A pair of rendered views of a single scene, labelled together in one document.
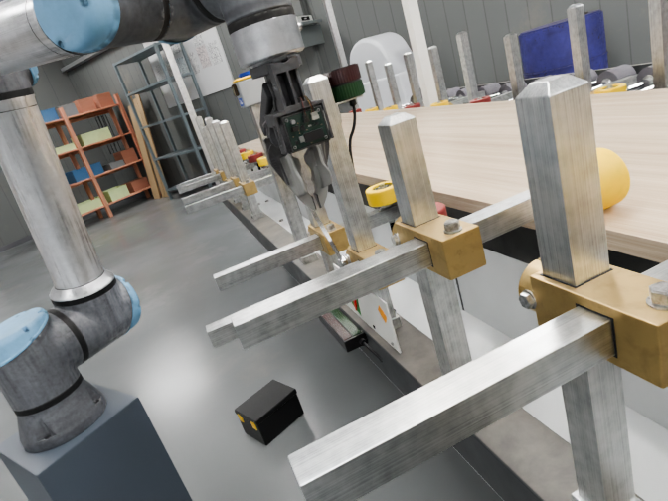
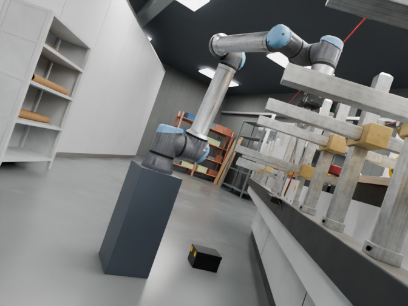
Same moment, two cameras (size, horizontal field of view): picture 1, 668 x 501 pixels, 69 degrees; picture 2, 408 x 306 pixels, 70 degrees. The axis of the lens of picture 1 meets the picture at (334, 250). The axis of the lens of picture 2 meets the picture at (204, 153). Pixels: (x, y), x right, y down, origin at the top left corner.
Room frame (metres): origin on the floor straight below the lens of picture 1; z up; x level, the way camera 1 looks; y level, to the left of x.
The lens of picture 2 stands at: (-0.49, -0.10, 0.77)
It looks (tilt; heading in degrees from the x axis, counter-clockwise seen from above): 1 degrees up; 21
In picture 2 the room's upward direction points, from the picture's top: 19 degrees clockwise
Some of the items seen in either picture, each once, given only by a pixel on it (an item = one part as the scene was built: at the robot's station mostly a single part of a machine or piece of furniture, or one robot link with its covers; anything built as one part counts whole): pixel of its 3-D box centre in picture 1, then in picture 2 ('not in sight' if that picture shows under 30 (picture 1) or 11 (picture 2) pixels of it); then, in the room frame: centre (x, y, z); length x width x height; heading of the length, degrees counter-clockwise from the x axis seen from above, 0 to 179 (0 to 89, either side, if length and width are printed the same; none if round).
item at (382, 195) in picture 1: (388, 208); not in sight; (1.07, -0.15, 0.85); 0.08 x 0.08 x 0.11
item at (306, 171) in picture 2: (373, 261); (305, 172); (0.81, -0.06, 0.84); 0.13 x 0.06 x 0.05; 15
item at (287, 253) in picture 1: (311, 245); (283, 168); (1.02, 0.04, 0.84); 0.43 x 0.03 x 0.04; 105
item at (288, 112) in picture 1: (289, 106); (314, 93); (0.70, 0.00, 1.14); 0.09 x 0.08 x 0.12; 14
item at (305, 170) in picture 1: (314, 204); (295, 158); (1.07, 0.01, 0.91); 0.03 x 0.03 x 0.48; 15
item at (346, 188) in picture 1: (354, 215); (309, 152); (0.83, -0.05, 0.93); 0.03 x 0.03 x 0.48; 15
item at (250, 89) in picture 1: (251, 91); not in sight; (1.32, 0.08, 1.18); 0.07 x 0.07 x 0.08; 15
